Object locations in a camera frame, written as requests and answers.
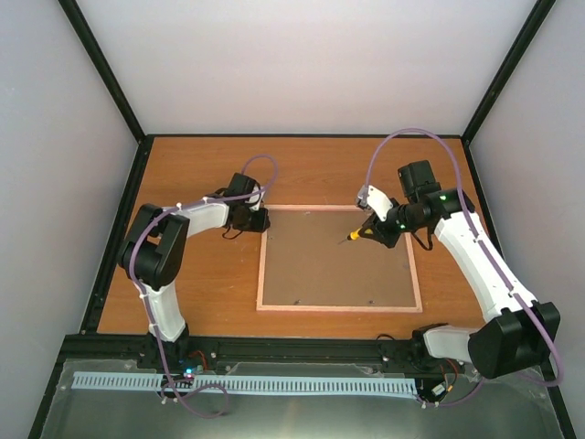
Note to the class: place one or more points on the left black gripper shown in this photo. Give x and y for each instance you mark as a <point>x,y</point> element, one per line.
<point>260,226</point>

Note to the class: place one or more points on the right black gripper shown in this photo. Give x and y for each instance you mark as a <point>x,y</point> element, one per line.
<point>386,237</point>

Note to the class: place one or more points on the yellow handled screwdriver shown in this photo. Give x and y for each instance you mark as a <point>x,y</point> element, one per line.
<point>351,236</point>

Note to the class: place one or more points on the pink picture frame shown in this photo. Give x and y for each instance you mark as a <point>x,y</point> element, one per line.
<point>307,264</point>

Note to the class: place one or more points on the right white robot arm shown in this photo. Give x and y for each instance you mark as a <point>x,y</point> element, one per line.
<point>518,331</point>

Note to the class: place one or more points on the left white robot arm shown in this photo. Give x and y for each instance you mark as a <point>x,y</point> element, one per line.
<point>153,249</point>

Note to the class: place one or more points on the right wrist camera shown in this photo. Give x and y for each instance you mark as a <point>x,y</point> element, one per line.
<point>371,198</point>

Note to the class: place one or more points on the black aluminium rail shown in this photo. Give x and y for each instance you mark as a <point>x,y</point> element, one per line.
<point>214,353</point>

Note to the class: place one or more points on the metal base plate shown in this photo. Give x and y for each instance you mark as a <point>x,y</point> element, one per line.
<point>494,409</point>

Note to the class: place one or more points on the light blue cable duct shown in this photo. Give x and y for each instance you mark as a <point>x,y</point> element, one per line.
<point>248,385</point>

